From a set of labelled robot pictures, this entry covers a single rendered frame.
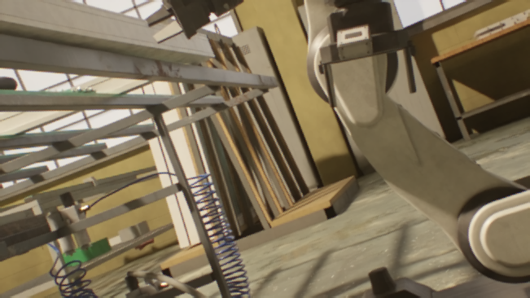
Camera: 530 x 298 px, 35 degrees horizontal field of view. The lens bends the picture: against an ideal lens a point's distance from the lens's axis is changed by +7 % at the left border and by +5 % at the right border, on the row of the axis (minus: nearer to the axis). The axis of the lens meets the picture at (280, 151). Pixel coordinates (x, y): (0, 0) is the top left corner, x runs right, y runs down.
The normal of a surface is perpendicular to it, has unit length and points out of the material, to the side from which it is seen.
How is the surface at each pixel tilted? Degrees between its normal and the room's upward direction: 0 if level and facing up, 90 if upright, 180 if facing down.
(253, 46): 90
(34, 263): 90
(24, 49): 90
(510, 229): 90
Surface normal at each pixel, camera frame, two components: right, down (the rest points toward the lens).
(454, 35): -0.19, 0.07
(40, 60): 0.91, -0.36
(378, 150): 0.01, 0.44
